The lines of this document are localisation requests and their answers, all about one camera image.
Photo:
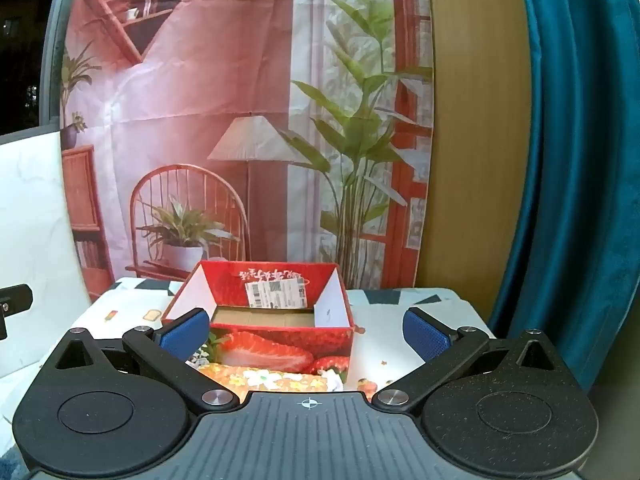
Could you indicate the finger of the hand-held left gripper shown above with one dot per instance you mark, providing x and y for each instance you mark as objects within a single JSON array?
[{"x": 16, "y": 299}]

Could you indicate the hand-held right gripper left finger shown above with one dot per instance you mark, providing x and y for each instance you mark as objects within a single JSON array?
[{"x": 184, "y": 333}]

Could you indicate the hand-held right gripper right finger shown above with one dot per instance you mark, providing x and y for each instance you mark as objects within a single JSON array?
[{"x": 426, "y": 335}]

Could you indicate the red strawberry print box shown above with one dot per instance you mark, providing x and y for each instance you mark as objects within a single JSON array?
[{"x": 280, "y": 310}]

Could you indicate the white printed tablecloth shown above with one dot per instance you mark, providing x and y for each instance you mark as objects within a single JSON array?
[{"x": 390, "y": 340}]

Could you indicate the white marble pattern board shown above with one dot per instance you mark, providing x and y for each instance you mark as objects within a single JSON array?
[{"x": 35, "y": 220}]

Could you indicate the orange floral printed pouch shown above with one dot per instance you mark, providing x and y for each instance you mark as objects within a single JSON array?
[{"x": 270, "y": 379}]

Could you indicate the yellow wooden panel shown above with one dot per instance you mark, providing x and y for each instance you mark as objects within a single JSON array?
[{"x": 475, "y": 135}]

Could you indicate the teal curtain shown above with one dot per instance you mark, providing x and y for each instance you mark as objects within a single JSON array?
[{"x": 580, "y": 160}]

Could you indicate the printed room scene wall tapestry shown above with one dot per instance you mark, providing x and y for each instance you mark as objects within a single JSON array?
[{"x": 210, "y": 110}]

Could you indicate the grey window frame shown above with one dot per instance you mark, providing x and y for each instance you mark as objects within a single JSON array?
[{"x": 52, "y": 60}]

